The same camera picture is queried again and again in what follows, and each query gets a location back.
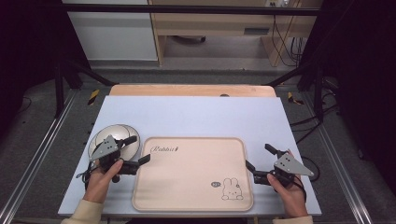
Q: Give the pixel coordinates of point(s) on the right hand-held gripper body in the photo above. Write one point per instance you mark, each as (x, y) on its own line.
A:
(291, 165)

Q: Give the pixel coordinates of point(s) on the black curtain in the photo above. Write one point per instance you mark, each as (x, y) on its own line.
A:
(361, 77)
(28, 46)

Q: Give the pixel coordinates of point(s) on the white cabinet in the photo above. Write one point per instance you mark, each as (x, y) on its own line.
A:
(112, 34)

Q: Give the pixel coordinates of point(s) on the white power strip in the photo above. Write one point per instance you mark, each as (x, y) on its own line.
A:
(277, 2)

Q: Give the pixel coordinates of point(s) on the person's right hand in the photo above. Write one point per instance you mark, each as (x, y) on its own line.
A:
(289, 196)

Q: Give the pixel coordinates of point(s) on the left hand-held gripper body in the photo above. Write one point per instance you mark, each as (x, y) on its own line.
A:
(104, 148)

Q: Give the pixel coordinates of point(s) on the yellow black tape strip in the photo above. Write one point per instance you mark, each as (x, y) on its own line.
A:
(292, 98)
(93, 96)

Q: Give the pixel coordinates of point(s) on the black metal stand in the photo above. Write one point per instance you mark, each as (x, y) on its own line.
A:
(318, 93)
(59, 90)

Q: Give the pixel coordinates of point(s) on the beige tray with rabbit print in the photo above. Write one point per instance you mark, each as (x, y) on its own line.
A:
(193, 177)

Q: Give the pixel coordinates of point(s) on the person's left hand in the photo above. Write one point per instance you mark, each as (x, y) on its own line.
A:
(99, 183)

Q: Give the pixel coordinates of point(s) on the black horizontal frame bar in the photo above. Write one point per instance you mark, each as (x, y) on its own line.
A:
(186, 9)

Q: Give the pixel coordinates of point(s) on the wooden table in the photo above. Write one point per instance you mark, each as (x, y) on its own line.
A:
(186, 90)

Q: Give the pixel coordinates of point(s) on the round silver plate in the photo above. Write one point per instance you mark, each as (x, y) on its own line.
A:
(120, 132)

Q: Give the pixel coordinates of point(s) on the aluminium floor rail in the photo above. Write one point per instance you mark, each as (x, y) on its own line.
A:
(342, 175)
(34, 161)

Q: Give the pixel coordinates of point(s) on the light wooden desk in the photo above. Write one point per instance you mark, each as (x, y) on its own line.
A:
(218, 23)

